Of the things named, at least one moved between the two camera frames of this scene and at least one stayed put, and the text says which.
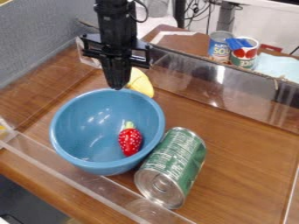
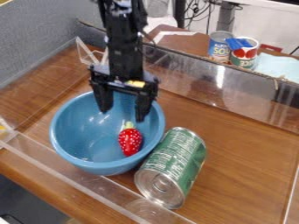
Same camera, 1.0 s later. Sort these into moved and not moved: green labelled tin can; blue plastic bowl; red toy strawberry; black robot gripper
Moved: black robot gripper
Not moved: red toy strawberry; blue plastic bowl; green labelled tin can
